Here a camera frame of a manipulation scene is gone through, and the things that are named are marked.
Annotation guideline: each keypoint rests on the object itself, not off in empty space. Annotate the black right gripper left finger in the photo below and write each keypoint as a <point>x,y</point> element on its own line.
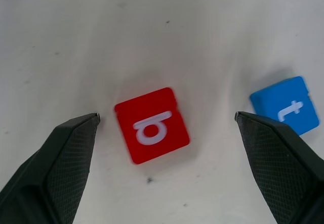
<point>58,163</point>

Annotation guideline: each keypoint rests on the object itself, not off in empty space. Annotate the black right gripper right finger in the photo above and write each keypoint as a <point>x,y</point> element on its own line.
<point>281,163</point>

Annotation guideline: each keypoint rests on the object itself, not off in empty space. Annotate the blue letter t block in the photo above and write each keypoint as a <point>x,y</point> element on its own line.
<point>276,95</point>

